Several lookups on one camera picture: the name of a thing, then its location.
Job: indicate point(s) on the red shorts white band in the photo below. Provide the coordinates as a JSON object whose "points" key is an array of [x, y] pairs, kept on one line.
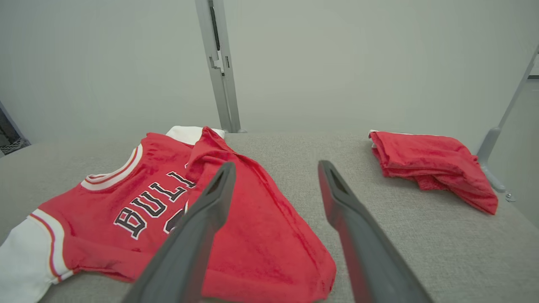
{"points": [[429, 160]]}

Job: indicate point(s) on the small metal floor bolt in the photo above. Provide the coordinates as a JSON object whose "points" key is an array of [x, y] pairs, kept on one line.
{"points": [[510, 197]]}

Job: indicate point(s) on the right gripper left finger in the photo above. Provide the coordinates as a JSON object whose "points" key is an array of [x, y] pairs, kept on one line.
{"points": [[185, 261]]}

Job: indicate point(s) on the red Bulls jersey white sleeves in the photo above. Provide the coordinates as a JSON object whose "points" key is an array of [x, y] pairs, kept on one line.
{"points": [[261, 235]]}

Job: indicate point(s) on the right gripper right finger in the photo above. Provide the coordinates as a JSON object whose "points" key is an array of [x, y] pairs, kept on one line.
{"points": [[370, 269]]}

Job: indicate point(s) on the black mesh panel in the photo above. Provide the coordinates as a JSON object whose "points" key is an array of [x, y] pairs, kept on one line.
{"points": [[12, 146]]}

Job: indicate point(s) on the grey corner partition post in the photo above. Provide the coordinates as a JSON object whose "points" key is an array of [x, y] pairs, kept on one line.
{"points": [[488, 143]]}

